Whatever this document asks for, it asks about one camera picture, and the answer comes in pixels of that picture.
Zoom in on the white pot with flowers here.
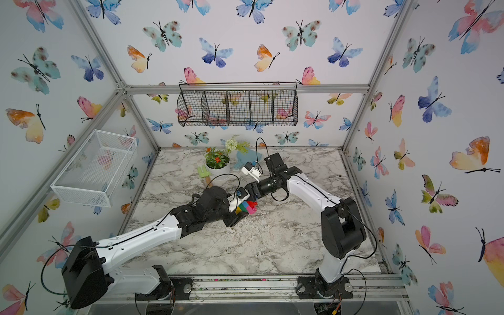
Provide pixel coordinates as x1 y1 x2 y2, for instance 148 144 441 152
205 135 250 177

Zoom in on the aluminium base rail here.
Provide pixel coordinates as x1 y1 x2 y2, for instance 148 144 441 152
100 271 410 303

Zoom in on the black wire wall basket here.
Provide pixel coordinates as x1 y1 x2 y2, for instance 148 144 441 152
176 81 299 127

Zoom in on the white mesh wall basket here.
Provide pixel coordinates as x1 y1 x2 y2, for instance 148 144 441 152
51 129 137 207

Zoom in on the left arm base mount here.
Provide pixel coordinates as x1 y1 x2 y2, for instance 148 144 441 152
135 265 194 302

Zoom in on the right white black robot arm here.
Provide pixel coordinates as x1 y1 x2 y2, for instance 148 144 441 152
241 154 367 286

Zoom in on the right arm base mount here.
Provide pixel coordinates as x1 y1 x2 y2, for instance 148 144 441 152
295 276 353 300

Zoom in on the teal whale shaped dish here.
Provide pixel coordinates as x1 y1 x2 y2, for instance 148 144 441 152
232 150 262 170

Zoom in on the green toy rake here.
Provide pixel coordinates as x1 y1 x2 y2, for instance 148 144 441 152
197 165 212 188

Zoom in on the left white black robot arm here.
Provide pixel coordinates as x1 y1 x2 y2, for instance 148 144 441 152
62 186 255 310

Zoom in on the green long lego brick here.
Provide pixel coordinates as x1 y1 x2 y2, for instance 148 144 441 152
238 202 250 213

